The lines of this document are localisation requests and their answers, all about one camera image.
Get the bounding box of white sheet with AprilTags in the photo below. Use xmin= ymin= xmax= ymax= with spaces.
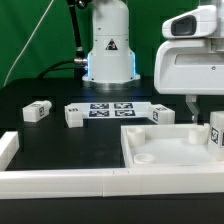
xmin=66 ymin=102 xmax=151 ymax=119

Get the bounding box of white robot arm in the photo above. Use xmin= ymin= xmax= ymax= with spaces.
xmin=83 ymin=0 xmax=224 ymax=117

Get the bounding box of black base cable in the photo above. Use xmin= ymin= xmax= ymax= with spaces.
xmin=37 ymin=59 xmax=84 ymax=80

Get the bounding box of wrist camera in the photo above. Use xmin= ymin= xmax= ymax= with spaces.
xmin=162 ymin=4 xmax=224 ymax=39

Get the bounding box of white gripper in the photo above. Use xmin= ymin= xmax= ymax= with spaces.
xmin=154 ymin=39 xmax=224 ymax=124

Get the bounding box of white thin cable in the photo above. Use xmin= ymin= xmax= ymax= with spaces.
xmin=3 ymin=0 xmax=57 ymax=88

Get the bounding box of white fence wall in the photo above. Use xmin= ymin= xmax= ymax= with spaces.
xmin=0 ymin=131 xmax=19 ymax=171
xmin=0 ymin=164 xmax=224 ymax=199

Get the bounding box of white front fence wall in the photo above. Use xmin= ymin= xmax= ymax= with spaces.
xmin=0 ymin=164 xmax=224 ymax=199

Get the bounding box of white left fence wall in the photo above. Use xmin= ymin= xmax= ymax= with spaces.
xmin=0 ymin=131 xmax=19 ymax=171

